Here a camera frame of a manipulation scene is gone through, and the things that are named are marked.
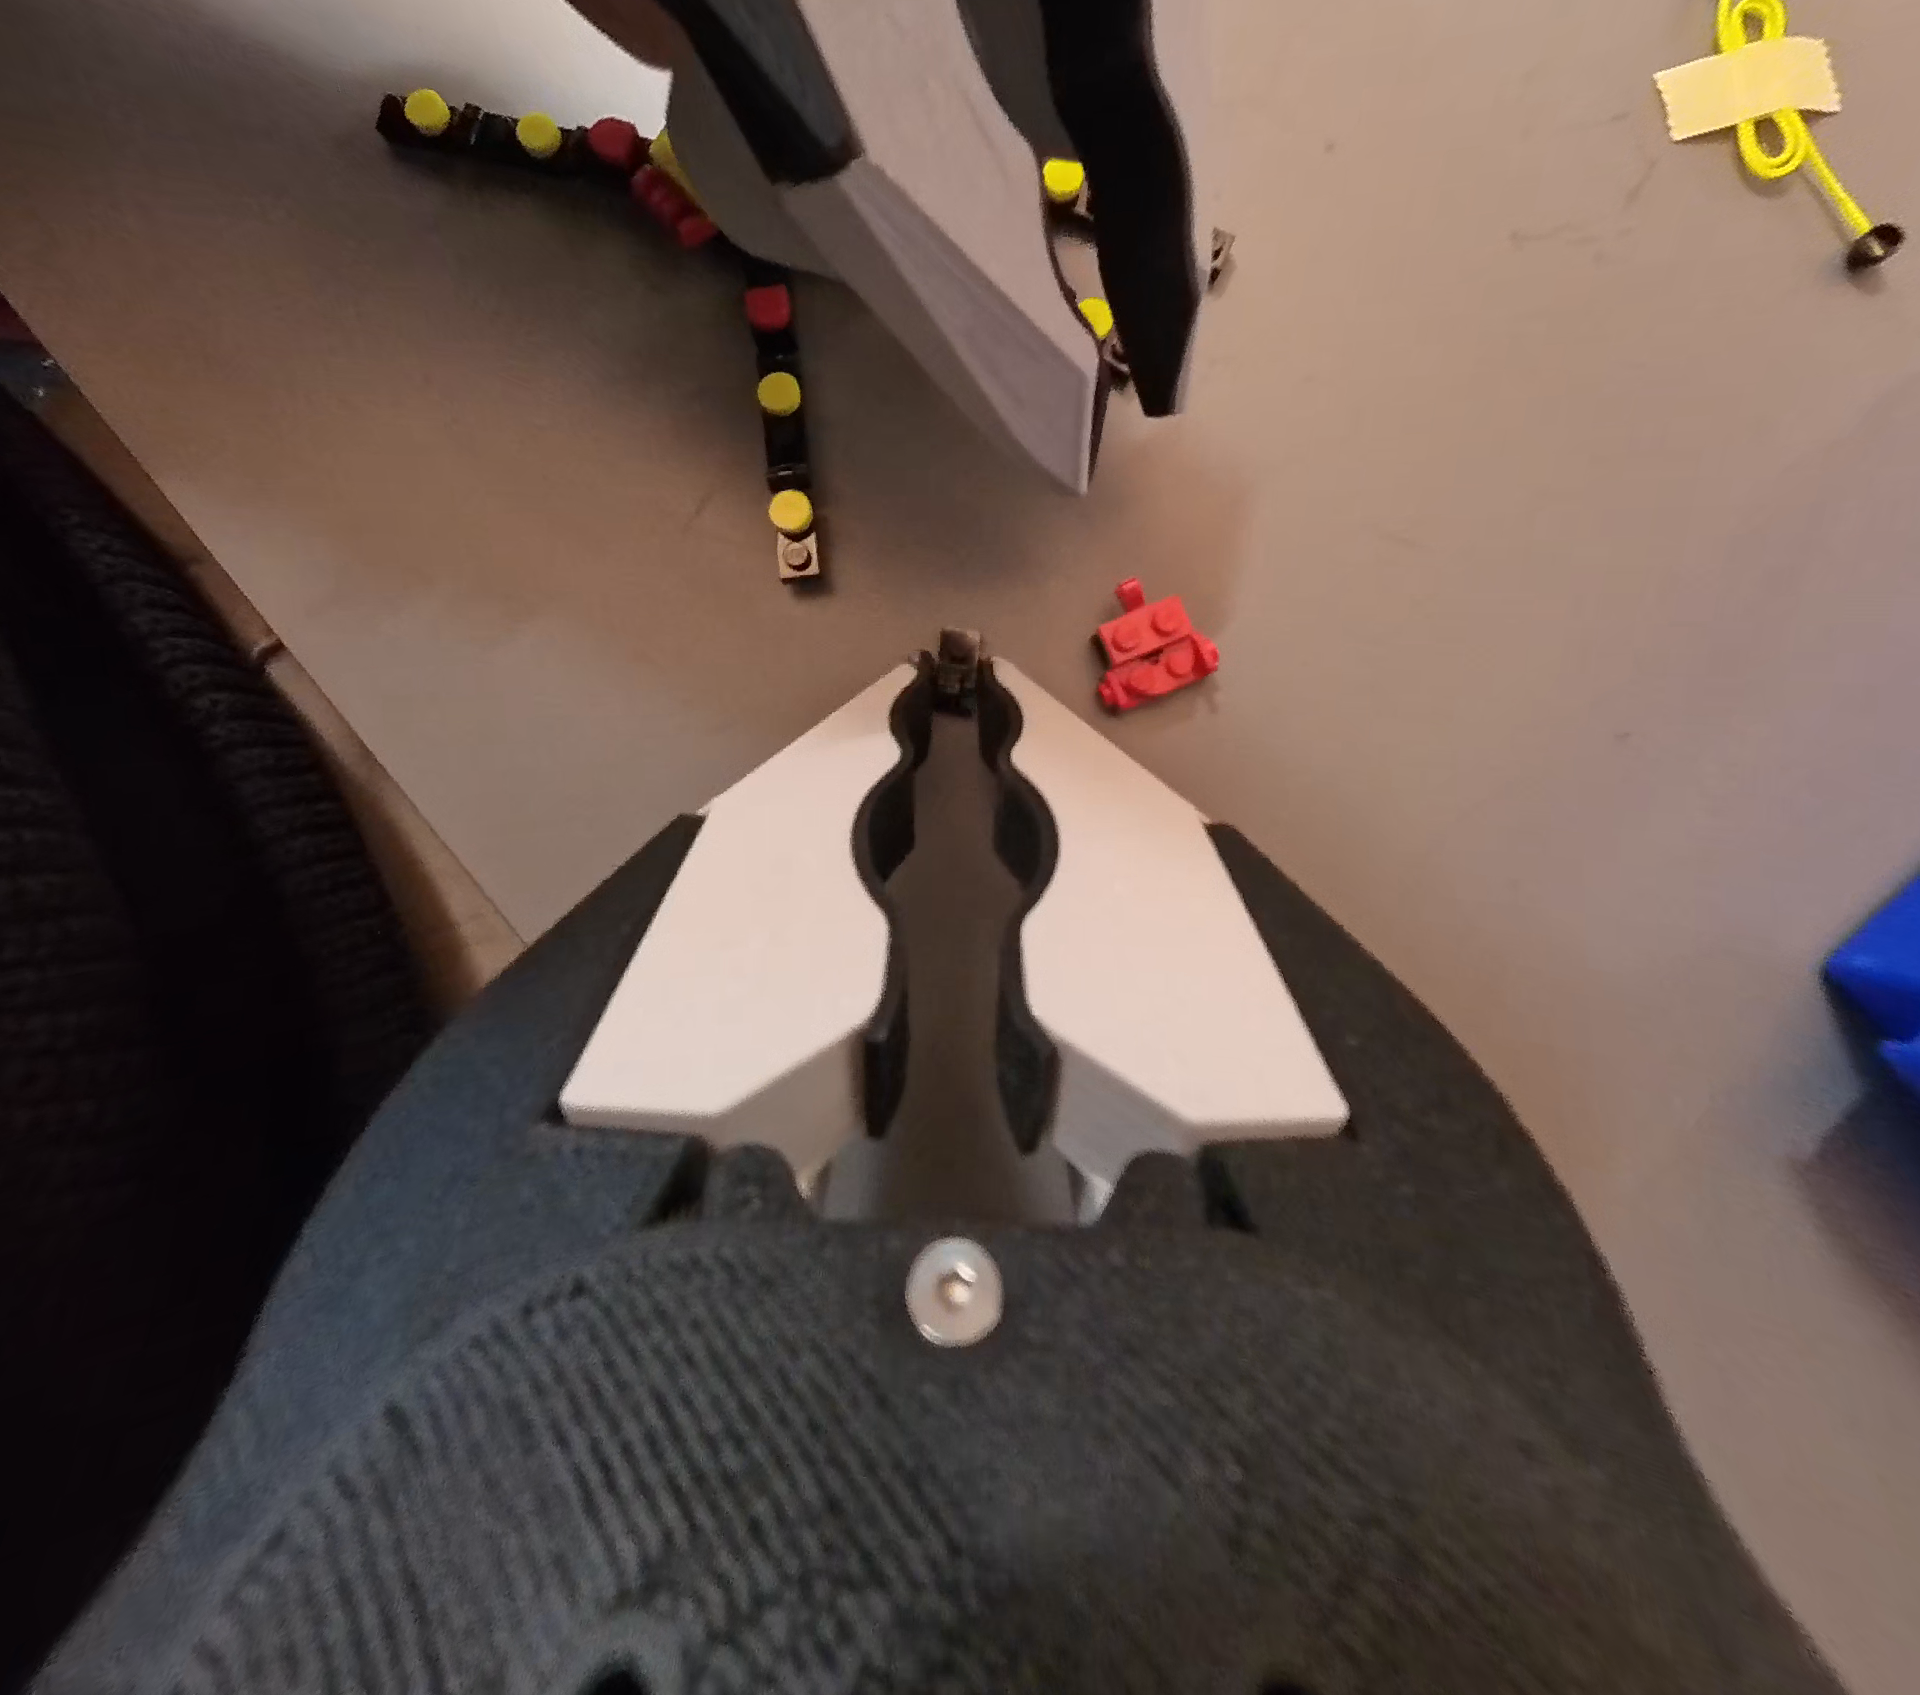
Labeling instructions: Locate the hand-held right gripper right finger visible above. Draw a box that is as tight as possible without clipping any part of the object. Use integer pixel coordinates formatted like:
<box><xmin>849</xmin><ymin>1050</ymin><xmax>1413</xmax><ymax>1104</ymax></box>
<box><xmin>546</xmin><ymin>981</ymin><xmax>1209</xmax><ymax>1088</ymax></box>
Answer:
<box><xmin>969</xmin><ymin>657</ymin><xmax>1353</xmax><ymax>1210</ymax></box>

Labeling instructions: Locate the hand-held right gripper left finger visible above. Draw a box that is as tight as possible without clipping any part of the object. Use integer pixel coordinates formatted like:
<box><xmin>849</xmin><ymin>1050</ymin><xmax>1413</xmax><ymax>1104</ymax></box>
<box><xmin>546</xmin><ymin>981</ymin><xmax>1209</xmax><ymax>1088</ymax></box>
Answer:
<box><xmin>555</xmin><ymin>659</ymin><xmax>944</xmax><ymax>1210</ymax></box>

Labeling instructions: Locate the black yellow red lego assembly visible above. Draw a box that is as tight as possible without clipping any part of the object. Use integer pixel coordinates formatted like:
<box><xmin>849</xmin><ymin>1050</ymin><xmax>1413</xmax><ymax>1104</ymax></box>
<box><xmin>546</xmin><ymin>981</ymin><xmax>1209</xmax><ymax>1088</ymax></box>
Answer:
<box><xmin>374</xmin><ymin>85</ymin><xmax>831</xmax><ymax>592</ymax></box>

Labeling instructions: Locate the red lego piece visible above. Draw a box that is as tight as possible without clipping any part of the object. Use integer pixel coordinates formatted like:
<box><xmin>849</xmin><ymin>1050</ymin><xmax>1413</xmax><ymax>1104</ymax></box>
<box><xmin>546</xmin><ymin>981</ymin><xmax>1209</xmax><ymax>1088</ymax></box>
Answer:
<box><xmin>1090</xmin><ymin>578</ymin><xmax>1219</xmax><ymax>715</ymax></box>

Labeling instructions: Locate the masking tape piece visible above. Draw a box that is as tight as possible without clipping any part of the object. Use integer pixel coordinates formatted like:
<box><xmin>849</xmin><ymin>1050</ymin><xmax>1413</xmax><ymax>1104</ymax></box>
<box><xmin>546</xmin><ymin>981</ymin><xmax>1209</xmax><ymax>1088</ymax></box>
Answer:
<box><xmin>1652</xmin><ymin>34</ymin><xmax>1842</xmax><ymax>145</ymax></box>

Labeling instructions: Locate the blue plastic bin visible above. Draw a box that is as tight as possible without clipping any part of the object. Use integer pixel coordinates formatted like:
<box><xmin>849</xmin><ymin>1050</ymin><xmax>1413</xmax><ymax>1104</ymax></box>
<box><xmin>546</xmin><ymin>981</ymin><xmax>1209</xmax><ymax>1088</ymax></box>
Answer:
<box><xmin>1818</xmin><ymin>865</ymin><xmax>1920</xmax><ymax>1104</ymax></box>

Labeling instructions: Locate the yellow elastic cord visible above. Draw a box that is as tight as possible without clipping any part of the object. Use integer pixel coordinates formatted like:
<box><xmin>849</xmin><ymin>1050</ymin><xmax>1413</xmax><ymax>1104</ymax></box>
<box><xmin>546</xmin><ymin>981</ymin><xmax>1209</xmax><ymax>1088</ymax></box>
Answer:
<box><xmin>1703</xmin><ymin>0</ymin><xmax>1909</xmax><ymax>275</ymax></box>

